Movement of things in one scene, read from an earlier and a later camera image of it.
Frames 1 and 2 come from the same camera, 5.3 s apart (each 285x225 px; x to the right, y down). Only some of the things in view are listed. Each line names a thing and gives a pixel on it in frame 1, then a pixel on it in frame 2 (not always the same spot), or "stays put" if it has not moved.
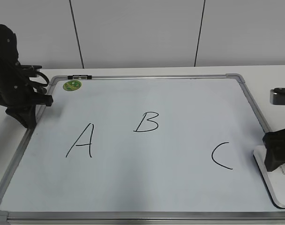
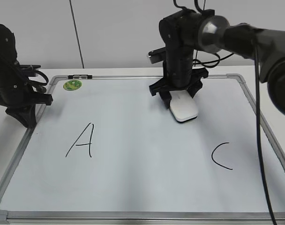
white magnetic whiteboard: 141,147 stays put
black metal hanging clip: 79,77 stays put
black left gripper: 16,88 stays put
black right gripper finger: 278,143 → 179,33
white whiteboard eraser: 278,183 → 183,107
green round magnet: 71,85 stays put
